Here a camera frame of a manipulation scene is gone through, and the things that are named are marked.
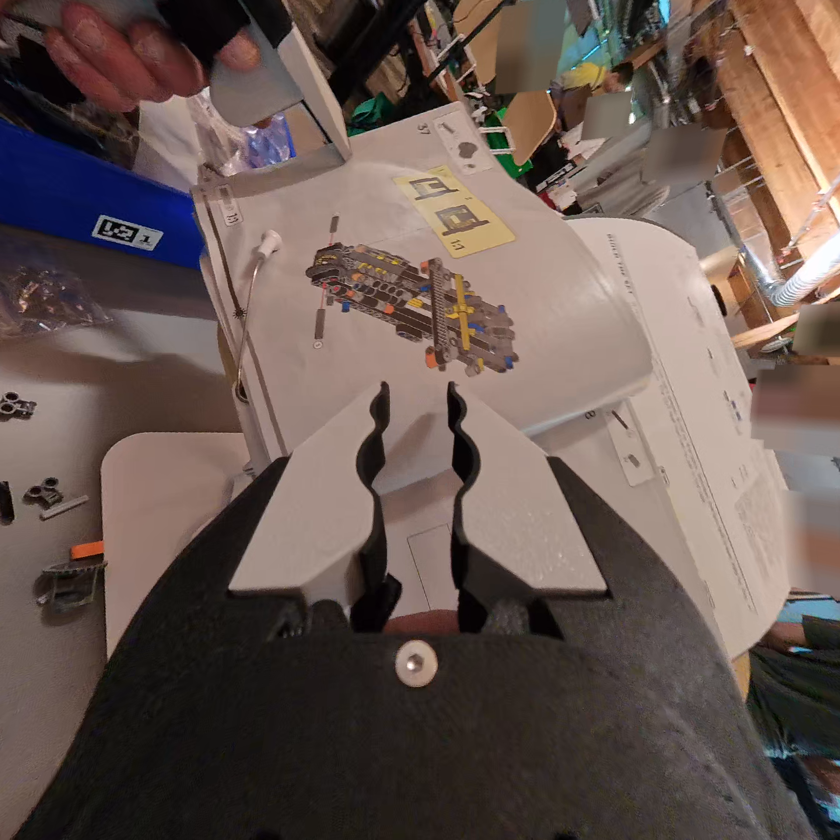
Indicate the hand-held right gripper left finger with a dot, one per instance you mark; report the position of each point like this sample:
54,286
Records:
308,518

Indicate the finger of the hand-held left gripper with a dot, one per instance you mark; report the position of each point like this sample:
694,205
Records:
256,92
321,98

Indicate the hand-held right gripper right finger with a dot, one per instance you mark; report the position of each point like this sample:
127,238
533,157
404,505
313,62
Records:
525,518

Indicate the lego instruction booklet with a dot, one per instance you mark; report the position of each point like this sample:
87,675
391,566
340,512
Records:
558,295

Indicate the clear bags of lego parts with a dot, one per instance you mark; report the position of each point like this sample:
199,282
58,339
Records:
223,141

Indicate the lego wheel hub assembly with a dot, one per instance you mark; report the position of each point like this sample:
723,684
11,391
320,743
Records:
65,584

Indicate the scattered loose lego pieces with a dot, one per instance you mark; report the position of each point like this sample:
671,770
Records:
43,492

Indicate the person's left hand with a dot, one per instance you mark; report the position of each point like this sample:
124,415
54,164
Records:
124,62

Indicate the green bag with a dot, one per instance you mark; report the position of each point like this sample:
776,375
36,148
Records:
374,111

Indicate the beige chair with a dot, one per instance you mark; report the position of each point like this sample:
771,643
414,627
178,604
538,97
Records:
525,121

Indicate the white printed paper sheet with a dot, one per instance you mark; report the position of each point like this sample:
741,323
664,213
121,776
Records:
709,420

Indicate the blue bin with printed tag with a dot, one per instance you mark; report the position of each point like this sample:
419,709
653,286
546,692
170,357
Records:
59,190

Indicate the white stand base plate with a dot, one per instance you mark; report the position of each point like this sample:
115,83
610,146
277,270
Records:
164,512

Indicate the white flexible duct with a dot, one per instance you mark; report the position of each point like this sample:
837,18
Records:
807,275

